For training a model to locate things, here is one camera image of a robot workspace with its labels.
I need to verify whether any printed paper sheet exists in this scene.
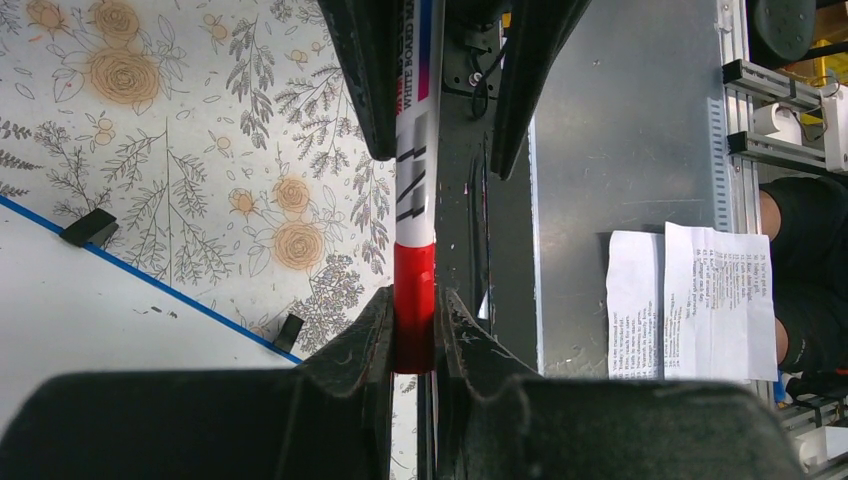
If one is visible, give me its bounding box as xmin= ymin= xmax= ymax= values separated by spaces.
xmin=606 ymin=230 xmax=664 ymax=380
xmin=662 ymin=222 xmax=778 ymax=383

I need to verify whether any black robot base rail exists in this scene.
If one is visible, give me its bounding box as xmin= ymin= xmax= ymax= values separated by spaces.
xmin=418 ymin=1 xmax=538 ymax=479

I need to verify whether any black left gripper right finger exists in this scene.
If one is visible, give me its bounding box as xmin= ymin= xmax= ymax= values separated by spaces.
xmin=434 ymin=290 xmax=804 ymax=479

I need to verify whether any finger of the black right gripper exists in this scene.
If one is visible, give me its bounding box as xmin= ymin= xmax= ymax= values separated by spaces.
xmin=318 ymin=0 xmax=399 ymax=161
xmin=490 ymin=0 xmax=590 ymax=180

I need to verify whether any white red whiteboard marker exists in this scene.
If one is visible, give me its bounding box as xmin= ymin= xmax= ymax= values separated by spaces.
xmin=392 ymin=0 xmax=440 ymax=376

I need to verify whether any grey slotted cable duct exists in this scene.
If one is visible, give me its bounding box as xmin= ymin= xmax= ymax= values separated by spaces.
xmin=707 ymin=98 xmax=734 ymax=233

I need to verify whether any blue framed whiteboard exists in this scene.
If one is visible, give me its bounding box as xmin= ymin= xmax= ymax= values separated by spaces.
xmin=1 ymin=198 xmax=300 ymax=426

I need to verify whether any floral tablecloth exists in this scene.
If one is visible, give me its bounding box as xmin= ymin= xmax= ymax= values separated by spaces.
xmin=0 ymin=0 xmax=425 ymax=480

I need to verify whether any red marker cap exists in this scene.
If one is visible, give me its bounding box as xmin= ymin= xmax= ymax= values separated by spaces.
xmin=393 ymin=244 xmax=436 ymax=374

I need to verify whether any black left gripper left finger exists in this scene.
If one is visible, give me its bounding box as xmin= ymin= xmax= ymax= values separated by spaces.
xmin=1 ymin=287 xmax=394 ymax=479

